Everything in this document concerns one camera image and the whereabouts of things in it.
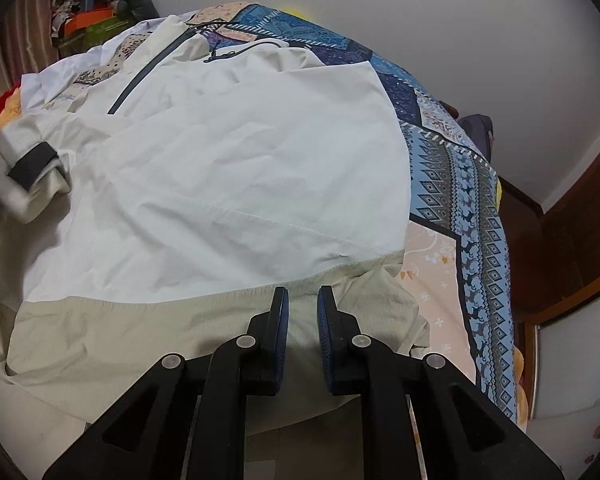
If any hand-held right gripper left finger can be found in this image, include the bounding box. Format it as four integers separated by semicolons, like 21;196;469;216
42;286;290;480

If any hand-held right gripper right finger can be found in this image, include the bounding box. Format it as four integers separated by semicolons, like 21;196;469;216
316;285;566;480

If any white and beige jacket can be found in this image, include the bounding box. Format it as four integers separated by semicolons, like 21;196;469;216
0;15;431;441

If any patchwork patterned quilt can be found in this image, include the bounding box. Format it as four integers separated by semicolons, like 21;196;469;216
180;2;528;436

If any white door with stickers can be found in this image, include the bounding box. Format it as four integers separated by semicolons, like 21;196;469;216
527;320;600;466

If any grey purple backpack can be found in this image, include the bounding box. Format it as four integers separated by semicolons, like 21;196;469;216
460;114;496;156

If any white pillowcase cloth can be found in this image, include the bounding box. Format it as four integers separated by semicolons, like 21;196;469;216
20;17;176;113

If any green storage box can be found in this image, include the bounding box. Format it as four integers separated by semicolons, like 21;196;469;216
57;12;146;56

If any orange box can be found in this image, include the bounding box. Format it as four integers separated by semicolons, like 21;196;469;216
62;7;116;36

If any striped pink gold curtain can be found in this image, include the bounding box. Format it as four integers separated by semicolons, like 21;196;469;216
0;0;81;106

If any wooden door frame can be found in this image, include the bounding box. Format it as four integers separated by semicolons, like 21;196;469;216
522;125;600;426

